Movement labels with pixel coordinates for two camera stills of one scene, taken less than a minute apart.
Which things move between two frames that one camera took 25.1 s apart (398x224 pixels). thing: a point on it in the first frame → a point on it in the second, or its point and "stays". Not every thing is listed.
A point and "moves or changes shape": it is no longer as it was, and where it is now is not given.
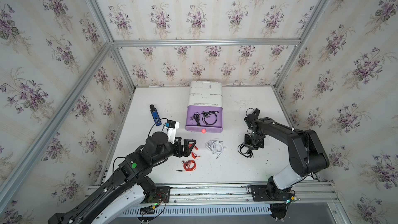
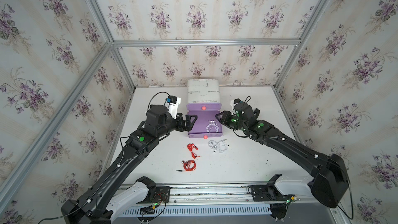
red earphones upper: [194, 155] stays
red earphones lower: [189, 165] stays
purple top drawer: [204, 119] moves or changes shape
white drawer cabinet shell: [205, 93] stays
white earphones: [215, 146] → [212, 122]
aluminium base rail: [306, 194] stays
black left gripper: [186, 152] → [188, 127]
